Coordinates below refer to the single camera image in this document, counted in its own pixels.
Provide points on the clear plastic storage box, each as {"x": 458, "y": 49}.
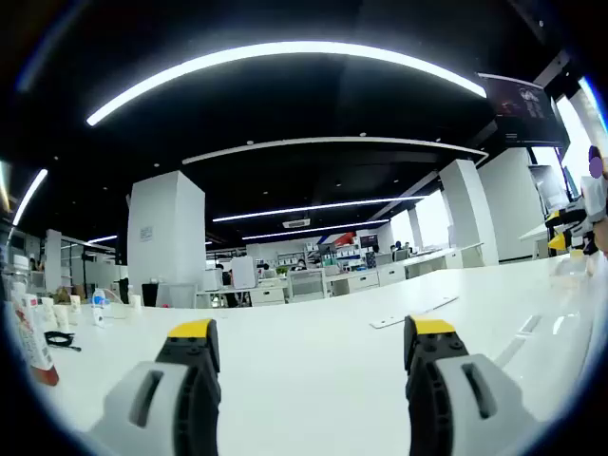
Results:
{"x": 572, "y": 268}

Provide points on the flat metal strip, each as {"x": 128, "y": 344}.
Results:
{"x": 413, "y": 313}

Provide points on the long ceiling light strip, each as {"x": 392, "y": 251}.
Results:
{"x": 313, "y": 230}
{"x": 102, "y": 239}
{"x": 29, "y": 197}
{"x": 318, "y": 208}
{"x": 285, "y": 50}

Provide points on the white office chair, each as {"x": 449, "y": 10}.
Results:
{"x": 306, "y": 285}

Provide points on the row of white desks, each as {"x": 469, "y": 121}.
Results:
{"x": 418, "y": 266}

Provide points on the hanging dark screen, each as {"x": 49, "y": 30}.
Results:
{"x": 527, "y": 111}

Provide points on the black waste bin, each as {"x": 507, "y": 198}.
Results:
{"x": 150, "y": 294}

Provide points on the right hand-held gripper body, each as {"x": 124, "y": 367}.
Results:
{"x": 596, "y": 199}

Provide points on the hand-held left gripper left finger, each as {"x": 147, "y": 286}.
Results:
{"x": 142, "y": 394}

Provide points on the white paper cup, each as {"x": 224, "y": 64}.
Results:
{"x": 62, "y": 316}
{"x": 75, "y": 304}
{"x": 136, "y": 301}

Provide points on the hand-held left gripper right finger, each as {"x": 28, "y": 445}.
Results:
{"x": 494, "y": 394}

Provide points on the ceiling air vent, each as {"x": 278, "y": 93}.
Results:
{"x": 296, "y": 223}

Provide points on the small blue labelled water bottle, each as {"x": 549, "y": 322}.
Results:
{"x": 100, "y": 306}

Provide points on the white box appliance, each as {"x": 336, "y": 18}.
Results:
{"x": 244, "y": 272}

